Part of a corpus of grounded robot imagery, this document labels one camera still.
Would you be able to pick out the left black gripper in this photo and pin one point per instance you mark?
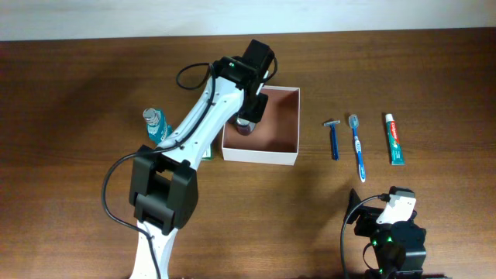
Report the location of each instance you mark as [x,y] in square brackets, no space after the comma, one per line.
[257,115]

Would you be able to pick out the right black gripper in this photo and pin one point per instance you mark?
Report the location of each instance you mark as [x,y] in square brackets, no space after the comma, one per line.
[369,217]

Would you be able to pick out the clear bottle dark purple liquid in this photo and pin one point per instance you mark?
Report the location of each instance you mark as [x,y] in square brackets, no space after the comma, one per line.
[244,127]

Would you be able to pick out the green red toothpaste tube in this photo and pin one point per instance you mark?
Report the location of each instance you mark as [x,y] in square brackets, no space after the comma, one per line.
[397,158]

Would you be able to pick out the blue disposable razor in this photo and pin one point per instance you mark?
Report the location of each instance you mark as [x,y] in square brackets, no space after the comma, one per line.
[333,136]

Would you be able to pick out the blue white toothbrush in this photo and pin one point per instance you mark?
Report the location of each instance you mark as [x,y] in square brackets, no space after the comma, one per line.
[354,123]

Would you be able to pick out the green white soap box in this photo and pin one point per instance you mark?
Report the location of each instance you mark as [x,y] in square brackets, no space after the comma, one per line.
[207,155]

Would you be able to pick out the teal mouthwash bottle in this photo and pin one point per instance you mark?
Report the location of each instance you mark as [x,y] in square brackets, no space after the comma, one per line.
[156,125]

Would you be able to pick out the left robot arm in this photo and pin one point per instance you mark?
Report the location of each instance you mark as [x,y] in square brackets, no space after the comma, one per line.
[164,184]

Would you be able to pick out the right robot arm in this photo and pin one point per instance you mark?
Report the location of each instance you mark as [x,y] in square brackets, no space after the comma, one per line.
[400,251]

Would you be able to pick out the white square cardboard box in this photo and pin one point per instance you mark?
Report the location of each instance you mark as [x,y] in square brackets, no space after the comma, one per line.
[275,139]

